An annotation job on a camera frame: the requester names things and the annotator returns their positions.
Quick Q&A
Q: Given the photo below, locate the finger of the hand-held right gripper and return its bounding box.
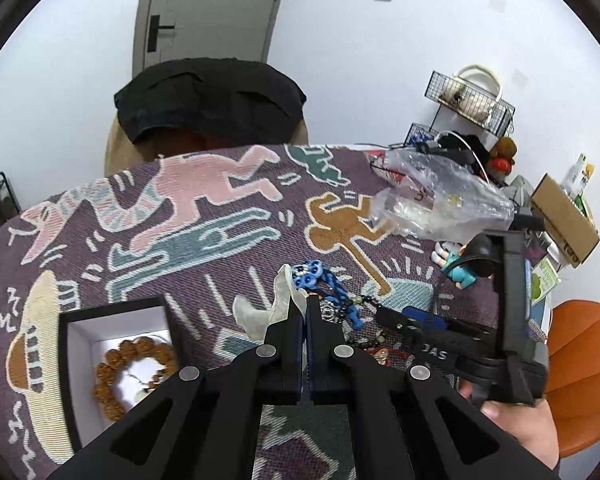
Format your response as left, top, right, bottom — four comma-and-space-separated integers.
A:
402, 306, 488, 341
376, 308, 462, 368

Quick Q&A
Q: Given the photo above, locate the grey door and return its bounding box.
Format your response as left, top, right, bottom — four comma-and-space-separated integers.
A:
132, 0, 291, 71

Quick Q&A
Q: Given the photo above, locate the white handbag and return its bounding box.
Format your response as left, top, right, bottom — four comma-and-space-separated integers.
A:
440, 64, 505, 126

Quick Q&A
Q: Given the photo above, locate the black wire basket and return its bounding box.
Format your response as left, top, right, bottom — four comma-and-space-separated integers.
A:
424, 70, 516, 137

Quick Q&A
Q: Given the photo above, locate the cardboard box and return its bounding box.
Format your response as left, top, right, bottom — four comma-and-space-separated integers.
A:
530, 173, 600, 268

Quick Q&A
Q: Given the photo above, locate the blue knotted cord bracelet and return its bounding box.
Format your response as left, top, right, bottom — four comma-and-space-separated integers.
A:
291, 260, 363, 331

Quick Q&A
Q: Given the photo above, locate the black cloth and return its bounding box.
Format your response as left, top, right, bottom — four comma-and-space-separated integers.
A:
114, 58, 307, 147

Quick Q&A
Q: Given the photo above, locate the green packet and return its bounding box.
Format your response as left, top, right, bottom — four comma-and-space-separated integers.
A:
531, 259, 562, 307

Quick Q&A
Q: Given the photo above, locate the red cord charm bracelet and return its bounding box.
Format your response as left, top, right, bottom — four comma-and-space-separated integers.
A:
350, 330, 416, 371

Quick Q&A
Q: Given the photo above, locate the person's right hand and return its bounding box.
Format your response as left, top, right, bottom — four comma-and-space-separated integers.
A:
459, 380, 561, 471

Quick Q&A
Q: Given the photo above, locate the toy figurine with black hair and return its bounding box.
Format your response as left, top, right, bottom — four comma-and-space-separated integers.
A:
432, 235, 503, 291

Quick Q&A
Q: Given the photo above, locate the orange chair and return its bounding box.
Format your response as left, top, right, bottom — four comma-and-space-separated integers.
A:
545, 300, 600, 458

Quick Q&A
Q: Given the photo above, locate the brown plush bear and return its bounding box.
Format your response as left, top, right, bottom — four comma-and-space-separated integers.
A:
489, 137, 518, 176

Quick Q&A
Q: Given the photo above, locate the white shell hair clip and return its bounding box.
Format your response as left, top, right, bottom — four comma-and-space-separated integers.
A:
232, 265, 301, 338

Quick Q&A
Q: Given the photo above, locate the small wire basket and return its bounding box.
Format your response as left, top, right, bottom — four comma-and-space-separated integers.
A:
405, 122, 441, 148

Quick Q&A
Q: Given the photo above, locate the black wire rack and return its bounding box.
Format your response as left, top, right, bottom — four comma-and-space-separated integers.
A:
0, 171, 22, 221

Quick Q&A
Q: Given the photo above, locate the dark bead necklace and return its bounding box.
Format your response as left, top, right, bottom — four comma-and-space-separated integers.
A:
320, 294, 396, 326

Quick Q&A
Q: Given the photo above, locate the black jewelry box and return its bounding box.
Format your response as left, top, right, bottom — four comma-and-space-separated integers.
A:
60, 296, 183, 453

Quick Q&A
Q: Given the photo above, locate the black power adapter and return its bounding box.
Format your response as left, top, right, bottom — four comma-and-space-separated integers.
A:
417, 132, 488, 173

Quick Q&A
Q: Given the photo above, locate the black door handle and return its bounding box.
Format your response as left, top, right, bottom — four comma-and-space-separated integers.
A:
146, 14, 177, 54

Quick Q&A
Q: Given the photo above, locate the white and green carton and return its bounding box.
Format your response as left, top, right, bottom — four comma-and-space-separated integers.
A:
562, 154, 596, 197

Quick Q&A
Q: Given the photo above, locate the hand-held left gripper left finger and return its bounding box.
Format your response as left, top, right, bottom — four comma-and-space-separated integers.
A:
45, 296, 305, 480

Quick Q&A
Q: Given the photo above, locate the printed blanket with figures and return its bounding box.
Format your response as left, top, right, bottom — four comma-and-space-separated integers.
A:
0, 142, 551, 480

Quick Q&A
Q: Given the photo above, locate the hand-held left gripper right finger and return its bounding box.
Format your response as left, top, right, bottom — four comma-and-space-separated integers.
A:
307, 295, 561, 480

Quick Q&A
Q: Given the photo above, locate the clear plastic bag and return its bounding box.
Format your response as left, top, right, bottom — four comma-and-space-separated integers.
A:
367, 149, 516, 243

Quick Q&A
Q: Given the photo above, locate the wooden bead bracelet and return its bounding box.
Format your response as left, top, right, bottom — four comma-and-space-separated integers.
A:
94, 338, 177, 423

